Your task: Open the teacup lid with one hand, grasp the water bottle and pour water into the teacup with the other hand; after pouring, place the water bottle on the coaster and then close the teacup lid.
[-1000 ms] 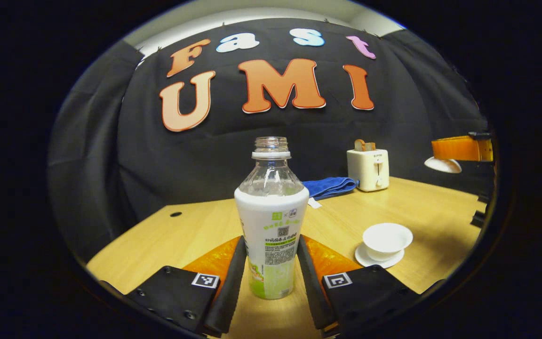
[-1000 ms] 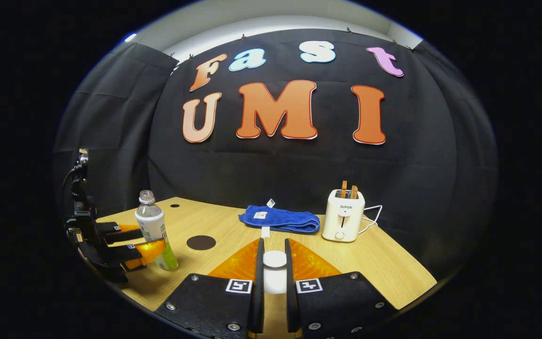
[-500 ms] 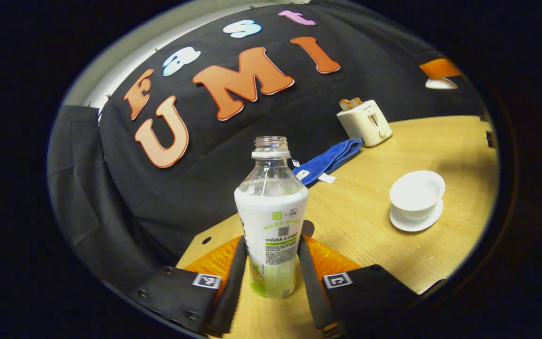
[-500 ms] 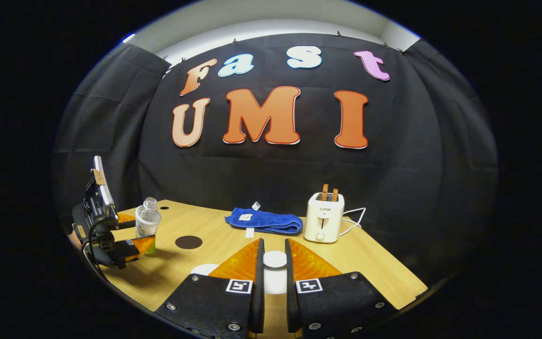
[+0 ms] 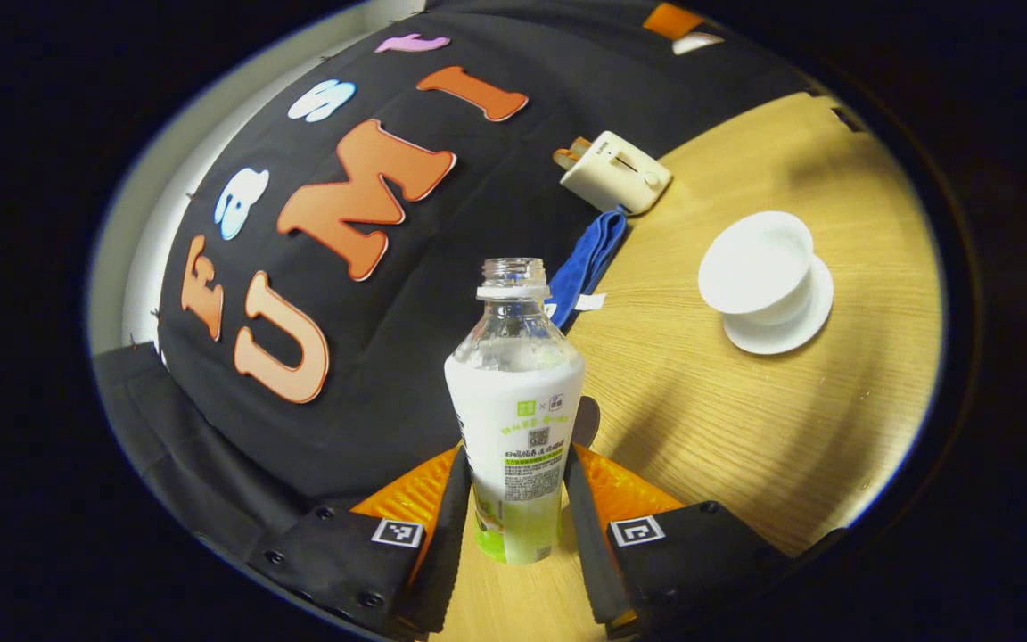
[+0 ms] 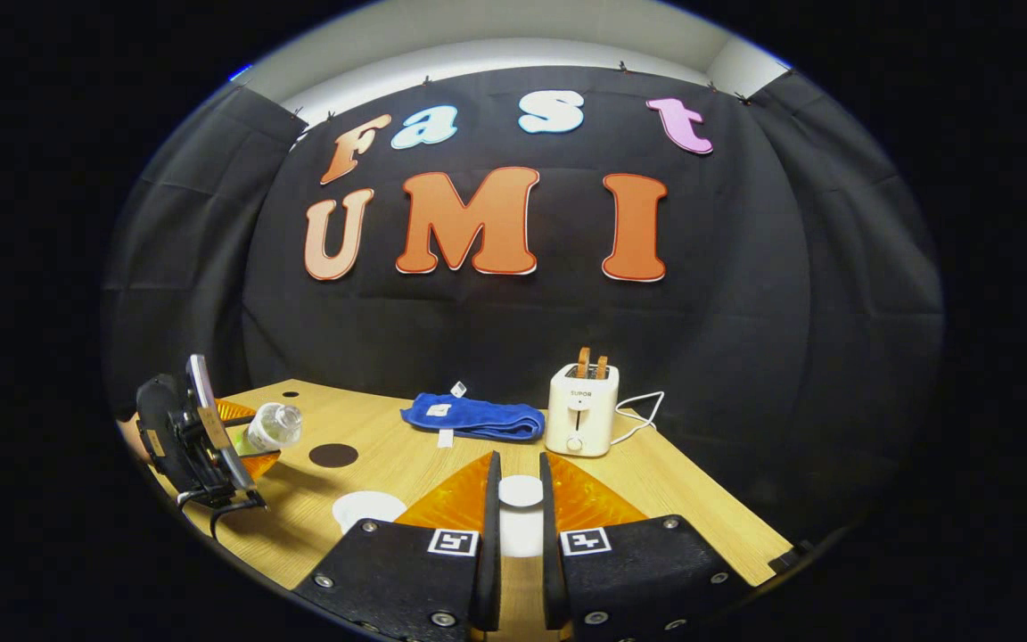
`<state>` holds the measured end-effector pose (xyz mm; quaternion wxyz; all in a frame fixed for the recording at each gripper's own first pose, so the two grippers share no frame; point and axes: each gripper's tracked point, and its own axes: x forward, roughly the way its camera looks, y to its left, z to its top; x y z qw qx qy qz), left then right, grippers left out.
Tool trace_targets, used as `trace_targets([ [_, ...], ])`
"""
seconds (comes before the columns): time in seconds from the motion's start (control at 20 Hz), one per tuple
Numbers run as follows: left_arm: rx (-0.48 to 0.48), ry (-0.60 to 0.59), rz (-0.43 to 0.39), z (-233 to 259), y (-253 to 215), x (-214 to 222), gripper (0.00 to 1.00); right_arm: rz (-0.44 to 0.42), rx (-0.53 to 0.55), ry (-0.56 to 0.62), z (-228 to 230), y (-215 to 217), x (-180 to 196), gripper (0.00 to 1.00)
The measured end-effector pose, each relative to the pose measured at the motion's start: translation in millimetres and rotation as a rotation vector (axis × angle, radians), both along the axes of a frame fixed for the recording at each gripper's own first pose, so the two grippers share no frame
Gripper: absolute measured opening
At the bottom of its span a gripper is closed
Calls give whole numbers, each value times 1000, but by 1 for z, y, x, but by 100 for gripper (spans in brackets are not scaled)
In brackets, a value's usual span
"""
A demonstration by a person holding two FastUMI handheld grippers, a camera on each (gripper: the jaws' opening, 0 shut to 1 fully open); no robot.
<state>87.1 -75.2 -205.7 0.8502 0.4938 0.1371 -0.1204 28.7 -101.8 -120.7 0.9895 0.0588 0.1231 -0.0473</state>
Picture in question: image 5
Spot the white toaster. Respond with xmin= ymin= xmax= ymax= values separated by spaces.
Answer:
xmin=558 ymin=131 xmax=673 ymax=216

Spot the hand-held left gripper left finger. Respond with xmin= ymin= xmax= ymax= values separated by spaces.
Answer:
xmin=246 ymin=443 xmax=474 ymax=638

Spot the toast slice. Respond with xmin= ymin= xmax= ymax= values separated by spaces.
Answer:
xmin=553 ymin=136 xmax=593 ymax=172

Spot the white teacup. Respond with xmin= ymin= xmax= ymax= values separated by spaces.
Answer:
xmin=698 ymin=210 xmax=815 ymax=326

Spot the clear water bottle white label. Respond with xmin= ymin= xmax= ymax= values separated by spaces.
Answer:
xmin=444 ymin=258 xmax=586 ymax=565

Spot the blue cloth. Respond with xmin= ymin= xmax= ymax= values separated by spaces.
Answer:
xmin=545 ymin=207 xmax=629 ymax=331

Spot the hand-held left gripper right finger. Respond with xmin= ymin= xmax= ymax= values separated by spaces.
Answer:
xmin=563 ymin=443 xmax=791 ymax=638

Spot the dark round coaster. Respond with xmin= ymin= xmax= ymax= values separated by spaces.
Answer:
xmin=572 ymin=396 xmax=602 ymax=449

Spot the white saucer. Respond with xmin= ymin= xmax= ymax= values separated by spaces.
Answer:
xmin=723 ymin=254 xmax=834 ymax=356

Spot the black backdrop cloth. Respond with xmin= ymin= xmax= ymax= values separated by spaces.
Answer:
xmin=94 ymin=0 xmax=826 ymax=572

